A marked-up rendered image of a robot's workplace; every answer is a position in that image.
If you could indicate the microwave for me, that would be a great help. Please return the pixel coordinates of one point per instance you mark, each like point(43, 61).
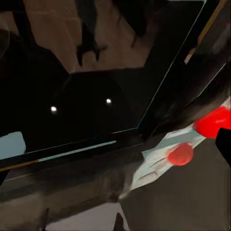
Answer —
point(90, 81)

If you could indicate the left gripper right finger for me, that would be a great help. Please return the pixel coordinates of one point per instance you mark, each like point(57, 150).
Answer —
point(223, 142)

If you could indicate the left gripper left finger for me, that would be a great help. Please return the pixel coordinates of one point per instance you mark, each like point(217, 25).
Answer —
point(11, 144)

